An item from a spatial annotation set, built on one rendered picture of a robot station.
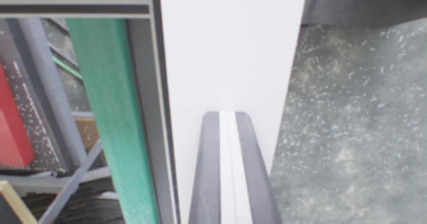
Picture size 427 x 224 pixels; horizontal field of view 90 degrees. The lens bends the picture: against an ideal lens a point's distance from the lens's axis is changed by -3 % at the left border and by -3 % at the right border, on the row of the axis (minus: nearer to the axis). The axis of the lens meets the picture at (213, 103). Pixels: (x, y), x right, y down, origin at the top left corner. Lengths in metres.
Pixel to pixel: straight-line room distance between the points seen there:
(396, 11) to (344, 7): 0.19
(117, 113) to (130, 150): 0.04
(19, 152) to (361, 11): 1.12
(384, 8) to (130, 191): 0.98
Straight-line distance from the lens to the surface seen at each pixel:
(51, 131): 0.67
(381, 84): 1.38
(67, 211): 1.43
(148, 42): 0.17
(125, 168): 0.22
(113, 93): 0.18
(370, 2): 0.99
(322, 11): 0.92
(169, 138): 0.17
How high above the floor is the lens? 1.01
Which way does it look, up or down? 61 degrees down
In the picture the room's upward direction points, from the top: 178 degrees counter-clockwise
